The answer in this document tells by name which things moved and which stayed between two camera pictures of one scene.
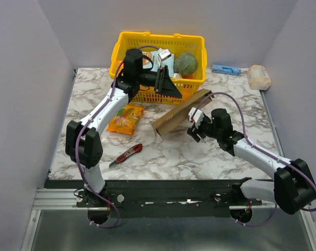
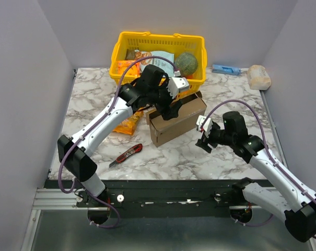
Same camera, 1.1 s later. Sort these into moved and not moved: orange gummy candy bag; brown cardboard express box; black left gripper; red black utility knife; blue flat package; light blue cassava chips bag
Moved: black left gripper; brown cardboard express box
Not moved: red black utility knife; blue flat package; light blue cassava chips bag; orange gummy candy bag
